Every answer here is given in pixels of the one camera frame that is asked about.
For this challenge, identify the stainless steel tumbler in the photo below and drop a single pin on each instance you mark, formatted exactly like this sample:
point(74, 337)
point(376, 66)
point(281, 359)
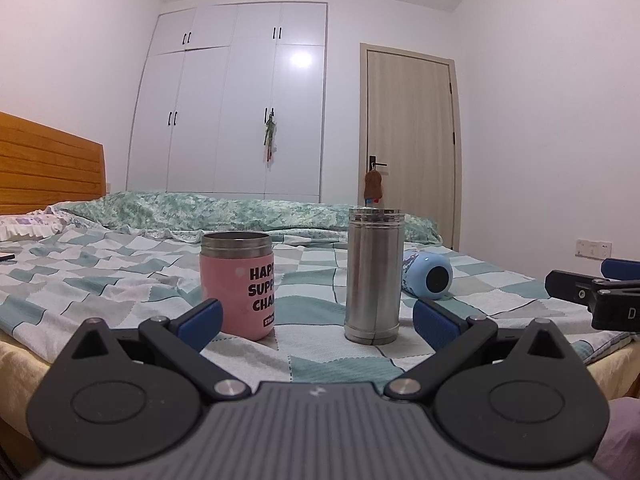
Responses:
point(374, 275)

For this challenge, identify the brown hanging ornament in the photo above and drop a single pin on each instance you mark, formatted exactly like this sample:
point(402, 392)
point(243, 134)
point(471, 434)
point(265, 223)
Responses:
point(373, 185)

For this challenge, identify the wooden door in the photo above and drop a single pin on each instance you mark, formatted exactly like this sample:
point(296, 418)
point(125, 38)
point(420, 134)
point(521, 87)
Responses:
point(410, 145)

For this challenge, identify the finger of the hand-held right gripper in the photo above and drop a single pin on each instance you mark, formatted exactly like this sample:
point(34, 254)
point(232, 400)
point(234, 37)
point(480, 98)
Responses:
point(567, 285)
point(622, 267)

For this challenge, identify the person's pink clothing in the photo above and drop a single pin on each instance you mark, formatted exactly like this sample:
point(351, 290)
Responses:
point(622, 435)

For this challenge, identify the floral pillow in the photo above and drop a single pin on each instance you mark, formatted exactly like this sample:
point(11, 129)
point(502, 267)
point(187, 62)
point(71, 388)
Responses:
point(25, 222)

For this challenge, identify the dark phone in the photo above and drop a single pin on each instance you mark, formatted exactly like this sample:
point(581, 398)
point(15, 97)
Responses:
point(6, 257)

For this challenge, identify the checkered bed sheet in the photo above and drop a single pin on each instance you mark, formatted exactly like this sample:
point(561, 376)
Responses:
point(100, 280)

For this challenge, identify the green floral quilt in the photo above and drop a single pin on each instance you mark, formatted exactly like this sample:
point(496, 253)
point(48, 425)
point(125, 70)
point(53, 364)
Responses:
point(210, 215)

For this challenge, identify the wooden headboard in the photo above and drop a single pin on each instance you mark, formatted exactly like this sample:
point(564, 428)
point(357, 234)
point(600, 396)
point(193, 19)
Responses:
point(45, 165)

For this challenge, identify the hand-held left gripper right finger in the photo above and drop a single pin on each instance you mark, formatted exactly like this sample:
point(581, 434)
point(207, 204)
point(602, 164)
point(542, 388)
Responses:
point(433, 323)

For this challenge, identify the white wardrobe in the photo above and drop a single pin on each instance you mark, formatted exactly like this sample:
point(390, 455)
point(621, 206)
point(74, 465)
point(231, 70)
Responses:
point(225, 100)

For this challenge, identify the pink printed cup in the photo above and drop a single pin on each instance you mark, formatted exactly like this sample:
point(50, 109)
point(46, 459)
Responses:
point(235, 285)

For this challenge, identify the white wall socket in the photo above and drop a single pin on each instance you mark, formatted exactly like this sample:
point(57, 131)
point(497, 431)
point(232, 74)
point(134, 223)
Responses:
point(593, 248)

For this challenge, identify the light blue cup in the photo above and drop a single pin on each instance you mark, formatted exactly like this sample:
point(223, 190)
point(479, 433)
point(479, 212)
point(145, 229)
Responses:
point(434, 275)

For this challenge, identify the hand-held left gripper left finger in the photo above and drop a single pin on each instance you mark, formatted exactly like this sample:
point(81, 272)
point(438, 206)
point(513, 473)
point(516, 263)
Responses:
point(202, 319)

